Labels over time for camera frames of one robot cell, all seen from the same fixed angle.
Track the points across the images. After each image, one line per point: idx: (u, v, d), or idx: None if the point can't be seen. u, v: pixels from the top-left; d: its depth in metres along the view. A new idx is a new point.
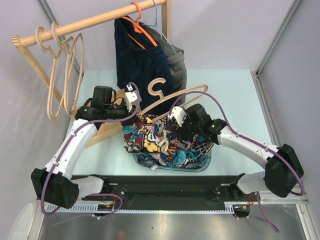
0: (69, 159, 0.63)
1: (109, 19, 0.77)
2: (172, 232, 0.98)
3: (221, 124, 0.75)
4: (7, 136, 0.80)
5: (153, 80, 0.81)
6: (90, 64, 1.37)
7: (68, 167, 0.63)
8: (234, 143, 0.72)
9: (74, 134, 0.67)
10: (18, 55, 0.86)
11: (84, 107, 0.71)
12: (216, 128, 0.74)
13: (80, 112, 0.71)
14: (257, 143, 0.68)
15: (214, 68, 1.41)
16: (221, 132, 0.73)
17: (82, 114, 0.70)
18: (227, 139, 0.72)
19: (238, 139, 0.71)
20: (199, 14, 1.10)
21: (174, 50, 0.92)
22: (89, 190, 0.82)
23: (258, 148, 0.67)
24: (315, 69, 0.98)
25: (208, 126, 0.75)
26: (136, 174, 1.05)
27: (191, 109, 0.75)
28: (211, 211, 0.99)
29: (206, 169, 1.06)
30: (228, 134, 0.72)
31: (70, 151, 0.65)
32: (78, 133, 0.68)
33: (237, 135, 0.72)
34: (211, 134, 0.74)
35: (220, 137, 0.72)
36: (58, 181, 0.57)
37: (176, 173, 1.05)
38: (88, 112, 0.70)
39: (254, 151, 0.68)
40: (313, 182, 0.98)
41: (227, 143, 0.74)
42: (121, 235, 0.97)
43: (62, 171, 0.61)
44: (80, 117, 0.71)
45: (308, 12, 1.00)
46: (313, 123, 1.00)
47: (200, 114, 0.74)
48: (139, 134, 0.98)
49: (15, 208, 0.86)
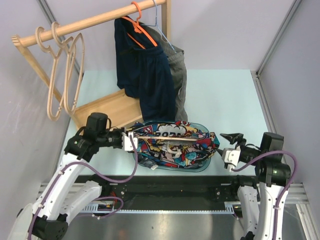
0: (54, 201, 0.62)
1: (109, 19, 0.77)
2: (172, 232, 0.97)
3: (283, 179, 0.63)
4: (7, 136, 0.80)
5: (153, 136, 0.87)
6: (90, 65, 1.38)
7: (51, 219, 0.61)
8: (264, 205, 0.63)
9: (61, 173, 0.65)
10: (18, 55, 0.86)
11: (74, 140, 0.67)
12: (275, 173, 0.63)
13: (69, 144, 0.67)
14: (273, 233, 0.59)
15: (214, 68, 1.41)
16: (272, 186, 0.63)
17: (73, 147, 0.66)
18: (265, 196, 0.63)
19: (269, 209, 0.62)
20: (198, 14, 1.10)
21: (174, 50, 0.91)
22: (86, 203, 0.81)
23: (268, 235, 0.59)
24: (315, 68, 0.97)
25: (271, 165, 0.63)
26: (139, 174, 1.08)
27: (270, 134, 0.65)
28: (207, 211, 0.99)
29: (207, 169, 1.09)
30: (271, 195, 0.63)
31: (57, 191, 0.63)
32: (66, 171, 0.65)
33: (275, 206, 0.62)
34: (262, 169, 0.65)
35: (267, 186, 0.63)
36: (43, 225, 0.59)
37: (176, 173, 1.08)
38: (78, 146, 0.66)
39: (262, 231, 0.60)
40: (313, 182, 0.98)
41: (261, 195, 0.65)
42: (121, 235, 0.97)
43: (47, 215, 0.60)
44: (69, 151, 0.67)
45: (308, 11, 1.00)
46: (314, 122, 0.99)
47: (274, 146, 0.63)
48: (143, 141, 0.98)
49: (15, 208, 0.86)
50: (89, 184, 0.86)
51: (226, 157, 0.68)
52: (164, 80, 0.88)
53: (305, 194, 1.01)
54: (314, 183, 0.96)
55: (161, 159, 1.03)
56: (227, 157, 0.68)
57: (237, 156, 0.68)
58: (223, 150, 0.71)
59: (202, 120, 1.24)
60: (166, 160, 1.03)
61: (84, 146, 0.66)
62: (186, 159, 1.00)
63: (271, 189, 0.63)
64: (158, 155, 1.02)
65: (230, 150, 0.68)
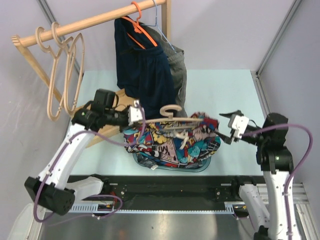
0: (62, 169, 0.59)
1: (109, 19, 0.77)
2: (172, 232, 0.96)
3: (286, 165, 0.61)
4: (7, 135, 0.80)
5: (167, 106, 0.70)
6: (90, 65, 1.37)
7: (59, 186, 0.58)
8: (272, 194, 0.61)
9: (69, 141, 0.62)
10: (18, 55, 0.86)
11: (81, 111, 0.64)
12: (277, 160, 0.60)
13: (77, 115, 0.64)
14: (288, 221, 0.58)
15: (214, 68, 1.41)
16: (277, 173, 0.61)
17: (80, 118, 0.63)
18: (272, 184, 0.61)
19: (279, 198, 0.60)
20: (198, 14, 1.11)
21: (174, 50, 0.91)
22: (86, 194, 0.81)
23: (283, 224, 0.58)
24: (315, 68, 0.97)
25: (272, 152, 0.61)
26: (136, 174, 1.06)
27: (274, 120, 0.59)
28: (211, 211, 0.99)
29: (207, 169, 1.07)
30: (278, 183, 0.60)
31: (64, 160, 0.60)
32: (74, 140, 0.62)
33: (284, 193, 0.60)
34: (265, 157, 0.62)
35: (271, 174, 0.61)
36: (50, 191, 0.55)
37: (177, 173, 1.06)
38: (85, 117, 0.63)
39: (276, 221, 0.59)
40: (313, 182, 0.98)
41: (267, 182, 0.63)
42: (120, 235, 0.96)
43: (55, 182, 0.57)
44: (76, 121, 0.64)
45: (308, 11, 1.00)
46: (313, 122, 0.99)
47: (277, 134, 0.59)
48: (147, 132, 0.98)
49: (15, 208, 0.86)
50: (92, 178, 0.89)
51: (234, 121, 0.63)
52: (164, 80, 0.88)
53: (305, 194, 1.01)
54: (314, 183, 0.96)
55: (162, 159, 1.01)
56: (235, 122, 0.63)
57: (246, 123, 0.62)
58: (231, 116, 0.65)
59: None
60: (166, 159, 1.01)
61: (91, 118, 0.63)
62: (188, 155, 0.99)
63: (277, 176, 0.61)
64: (158, 155, 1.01)
65: (239, 116, 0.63)
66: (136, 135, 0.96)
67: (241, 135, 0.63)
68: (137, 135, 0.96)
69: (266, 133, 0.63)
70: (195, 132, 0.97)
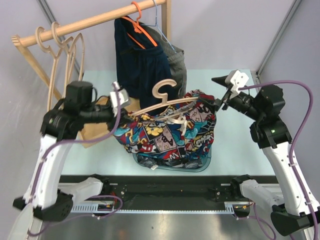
0: (45, 188, 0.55)
1: (109, 19, 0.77)
2: (172, 232, 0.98)
3: (283, 135, 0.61)
4: (7, 136, 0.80)
5: (162, 82, 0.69)
6: (90, 65, 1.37)
7: (47, 205, 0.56)
8: (280, 168, 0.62)
9: (43, 159, 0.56)
10: (18, 56, 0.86)
11: (49, 117, 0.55)
12: (274, 134, 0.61)
13: (46, 124, 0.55)
14: (303, 191, 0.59)
15: (214, 68, 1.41)
16: (278, 146, 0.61)
17: (49, 128, 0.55)
18: (277, 158, 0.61)
19: (287, 170, 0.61)
20: (198, 14, 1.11)
21: (174, 50, 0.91)
22: (86, 196, 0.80)
23: (299, 194, 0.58)
24: (315, 69, 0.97)
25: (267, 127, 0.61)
26: (137, 174, 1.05)
27: (270, 98, 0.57)
28: (212, 211, 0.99)
29: (208, 169, 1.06)
30: (282, 155, 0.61)
31: (44, 178, 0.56)
32: (48, 157, 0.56)
33: (291, 164, 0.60)
34: (261, 134, 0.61)
35: (272, 148, 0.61)
36: (39, 213, 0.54)
37: (177, 174, 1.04)
38: (55, 125, 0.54)
39: (292, 195, 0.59)
40: (313, 182, 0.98)
41: (270, 157, 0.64)
42: (121, 235, 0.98)
43: (41, 204, 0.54)
44: (46, 132, 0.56)
45: (308, 12, 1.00)
46: (313, 122, 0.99)
47: (273, 110, 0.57)
48: (140, 129, 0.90)
49: (15, 209, 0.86)
50: (91, 180, 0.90)
51: (233, 76, 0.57)
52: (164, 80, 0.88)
53: None
54: (314, 182, 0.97)
55: (161, 152, 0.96)
56: (235, 78, 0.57)
57: (245, 80, 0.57)
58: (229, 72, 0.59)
59: None
60: (165, 150, 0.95)
61: (61, 123, 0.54)
62: (185, 138, 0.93)
63: (279, 149, 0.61)
64: (155, 150, 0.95)
65: (239, 72, 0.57)
66: (127, 134, 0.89)
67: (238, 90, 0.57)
68: (130, 133, 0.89)
69: (258, 107, 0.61)
70: (194, 114, 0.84)
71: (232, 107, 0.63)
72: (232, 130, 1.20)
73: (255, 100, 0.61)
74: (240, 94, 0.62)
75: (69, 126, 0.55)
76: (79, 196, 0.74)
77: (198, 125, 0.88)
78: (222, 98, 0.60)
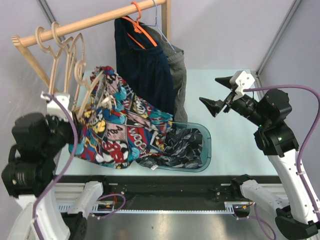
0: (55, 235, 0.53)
1: (109, 19, 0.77)
2: (172, 232, 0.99)
3: (290, 142, 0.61)
4: (7, 136, 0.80)
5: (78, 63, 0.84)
6: (90, 64, 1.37)
7: None
8: (287, 176, 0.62)
9: (35, 218, 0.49)
10: (18, 56, 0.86)
11: (10, 177, 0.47)
12: (280, 142, 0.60)
13: (13, 187, 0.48)
14: (311, 199, 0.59)
15: (214, 68, 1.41)
16: (285, 155, 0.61)
17: (18, 187, 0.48)
18: (284, 167, 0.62)
19: (295, 178, 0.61)
20: (198, 15, 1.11)
21: (174, 50, 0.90)
22: (91, 203, 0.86)
23: (308, 203, 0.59)
24: (315, 69, 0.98)
25: (274, 135, 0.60)
26: (136, 173, 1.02)
27: (276, 104, 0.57)
28: (212, 212, 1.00)
29: (208, 169, 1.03)
30: (289, 165, 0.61)
31: (48, 228, 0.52)
32: (38, 211, 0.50)
33: (298, 173, 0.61)
34: (268, 142, 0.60)
35: (280, 157, 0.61)
36: None
37: (177, 173, 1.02)
38: (23, 183, 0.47)
39: (300, 203, 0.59)
40: (313, 183, 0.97)
41: (277, 166, 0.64)
42: (121, 235, 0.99)
43: None
44: (19, 192, 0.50)
45: (308, 12, 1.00)
46: None
47: (279, 117, 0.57)
48: (88, 132, 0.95)
49: (15, 208, 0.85)
50: (89, 185, 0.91)
51: (238, 77, 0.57)
52: (164, 80, 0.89)
53: None
54: (315, 183, 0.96)
55: (126, 140, 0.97)
56: (240, 79, 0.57)
57: (250, 83, 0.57)
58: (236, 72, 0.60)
59: (202, 120, 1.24)
60: (125, 137, 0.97)
61: (29, 175, 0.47)
62: (121, 113, 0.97)
63: (286, 157, 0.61)
64: (119, 142, 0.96)
65: (245, 73, 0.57)
66: (87, 144, 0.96)
67: (243, 92, 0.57)
68: (87, 141, 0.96)
69: (264, 112, 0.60)
70: (108, 87, 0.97)
71: (235, 110, 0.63)
72: (232, 130, 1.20)
73: (259, 105, 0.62)
74: (244, 97, 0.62)
75: (40, 171, 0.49)
76: (87, 212, 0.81)
77: (119, 94, 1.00)
78: (225, 99, 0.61)
